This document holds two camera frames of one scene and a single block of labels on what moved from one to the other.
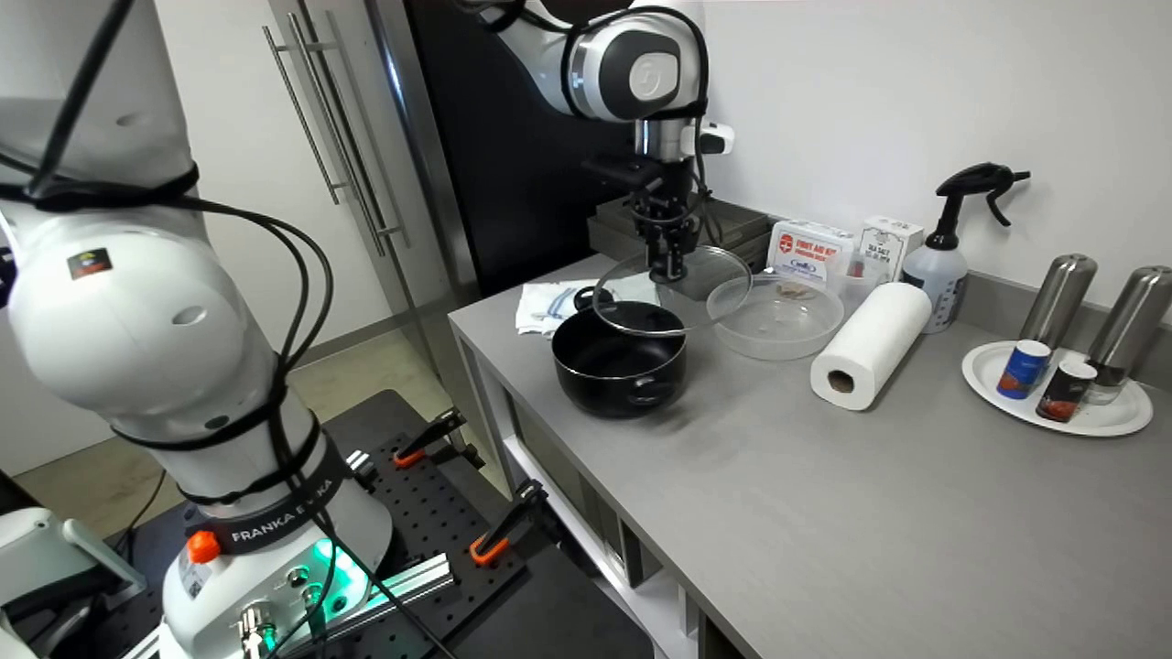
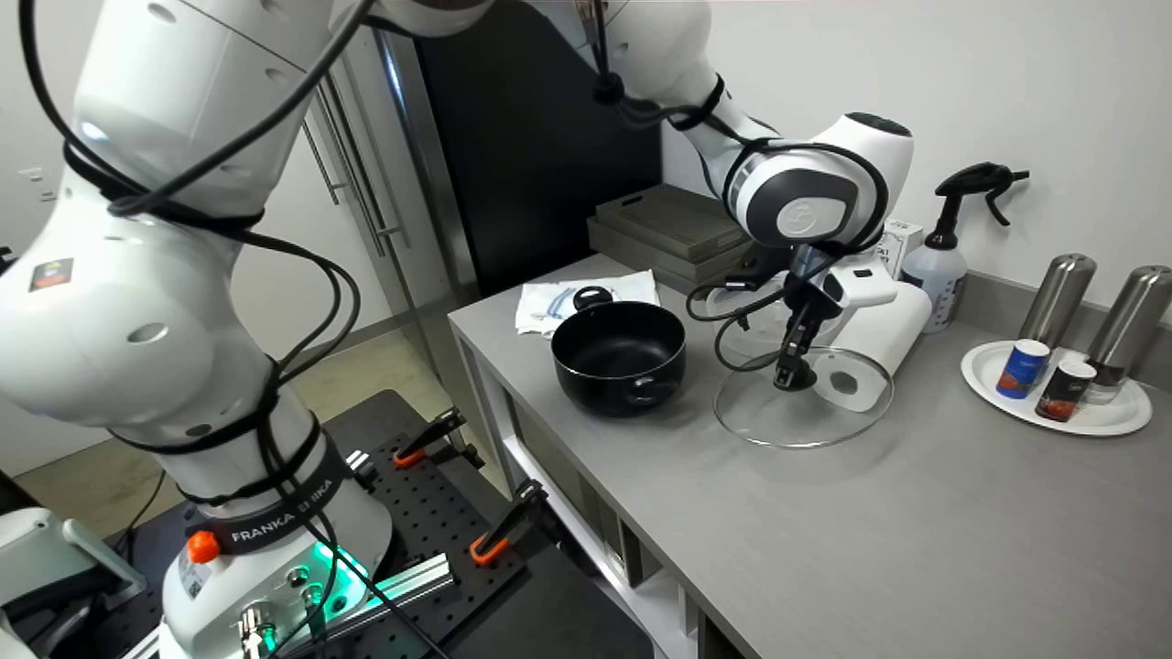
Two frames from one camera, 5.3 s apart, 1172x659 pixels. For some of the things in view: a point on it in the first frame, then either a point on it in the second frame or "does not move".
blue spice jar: [1023, 373] does not move
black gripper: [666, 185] to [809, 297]
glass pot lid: [708, 297] to [786, 417]
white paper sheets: [548, 304] does not move
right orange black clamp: [517, 529] does not move
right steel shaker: [1132, 325] does not move
